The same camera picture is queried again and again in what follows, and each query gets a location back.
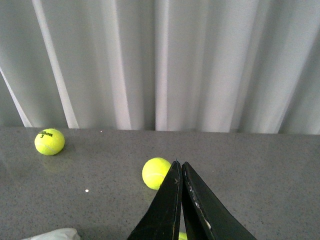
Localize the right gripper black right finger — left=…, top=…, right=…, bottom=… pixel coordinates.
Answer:
left=182, top=162, right=255, bottom=240

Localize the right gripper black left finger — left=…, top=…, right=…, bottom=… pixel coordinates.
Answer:
left=128, top=160, right=182, bottom=240

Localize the blue white tennis ball can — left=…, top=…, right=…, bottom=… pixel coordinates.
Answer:
left=24, top=228, right=81, bottom=240

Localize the Roland Garros tennis ball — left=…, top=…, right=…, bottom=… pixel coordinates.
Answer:
left=178, top=232, right=188, bottom=240

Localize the plain yellow tennis ball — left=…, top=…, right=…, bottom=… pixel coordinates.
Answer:
left=141, top=157, right=171, bottom=190

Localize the far Wilson 3 tennis ball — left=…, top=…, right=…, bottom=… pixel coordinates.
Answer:
left=34, top=128, right=65, bottom=156

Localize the white pleated curtain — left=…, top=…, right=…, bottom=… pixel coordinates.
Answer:
left=0, top=0, right=320, bottom=135

